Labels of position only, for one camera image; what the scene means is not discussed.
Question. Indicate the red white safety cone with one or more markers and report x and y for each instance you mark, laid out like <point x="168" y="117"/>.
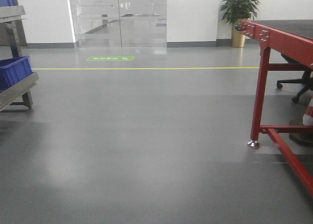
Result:
<point x="305" y="139"/>

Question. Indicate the gold plant pot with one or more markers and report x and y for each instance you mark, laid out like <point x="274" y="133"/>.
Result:
<point x="237" y="39"/>

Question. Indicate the red conveyor table frame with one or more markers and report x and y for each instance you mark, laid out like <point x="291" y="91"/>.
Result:
<point x="293" y="38"/>

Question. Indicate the black office chair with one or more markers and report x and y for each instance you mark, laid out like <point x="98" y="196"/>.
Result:
<point x="306" y="80"/>

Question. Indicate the green floor sign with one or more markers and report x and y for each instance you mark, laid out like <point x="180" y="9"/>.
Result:
<point x="110" y="58"/>

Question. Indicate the potted green plant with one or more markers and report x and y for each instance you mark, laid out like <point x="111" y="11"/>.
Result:
<point x="234" y="10"/>

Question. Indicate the glass double door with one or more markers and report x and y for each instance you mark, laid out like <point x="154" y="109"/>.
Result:
<point x="121" y="23"/>

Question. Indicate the grey metal rack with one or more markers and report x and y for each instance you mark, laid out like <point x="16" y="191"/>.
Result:
<point x="19" y="94"/>

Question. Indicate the blue plastic bin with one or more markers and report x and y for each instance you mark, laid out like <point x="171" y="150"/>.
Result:
<point x="14" y="70"/>

